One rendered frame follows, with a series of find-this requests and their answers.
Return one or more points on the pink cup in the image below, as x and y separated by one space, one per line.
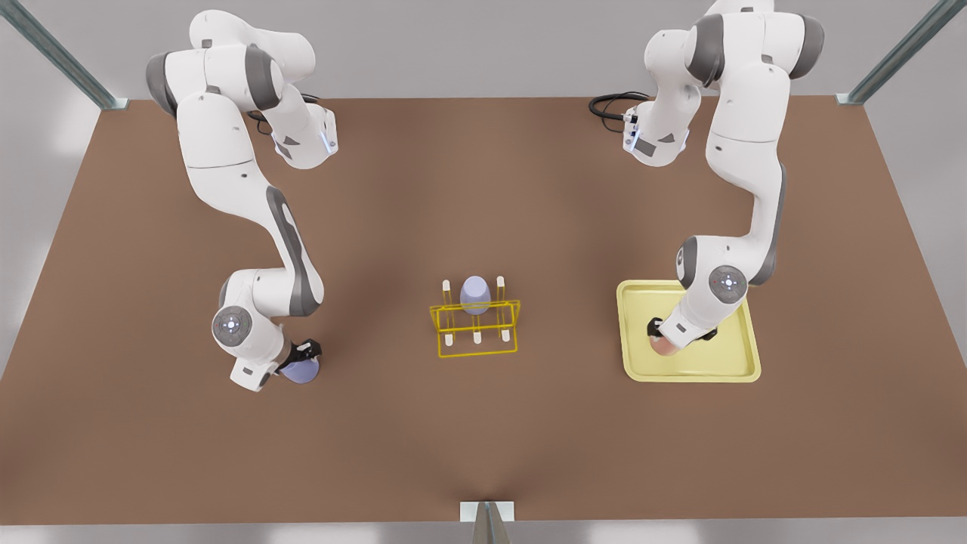
664 346

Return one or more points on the lavender cup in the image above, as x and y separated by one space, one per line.
301 369
475 294

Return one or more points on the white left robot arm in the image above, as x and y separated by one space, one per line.
744 121

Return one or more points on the silver frame post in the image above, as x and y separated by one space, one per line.
487 521
903 53
57 54

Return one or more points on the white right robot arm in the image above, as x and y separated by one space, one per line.
227 159

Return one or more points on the pale yellow tray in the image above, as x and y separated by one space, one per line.
684 355

